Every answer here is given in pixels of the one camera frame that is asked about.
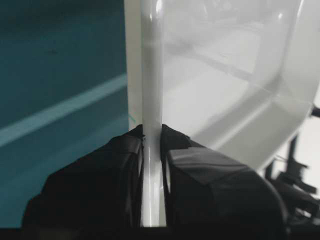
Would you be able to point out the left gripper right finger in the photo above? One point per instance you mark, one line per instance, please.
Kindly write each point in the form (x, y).
(205, 187)

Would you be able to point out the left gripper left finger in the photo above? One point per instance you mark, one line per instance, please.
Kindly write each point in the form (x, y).
(102, 188)

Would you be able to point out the light blue tape strip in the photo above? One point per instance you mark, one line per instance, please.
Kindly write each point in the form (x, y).
(62, 109)

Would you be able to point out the teal table cloth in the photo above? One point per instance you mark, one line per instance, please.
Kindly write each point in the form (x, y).
(51, 50)

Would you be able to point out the white plastic tray case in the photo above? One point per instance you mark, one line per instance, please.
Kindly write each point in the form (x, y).
(238, 76)

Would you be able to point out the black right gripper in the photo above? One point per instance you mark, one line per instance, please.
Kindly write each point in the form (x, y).
(303, 208)

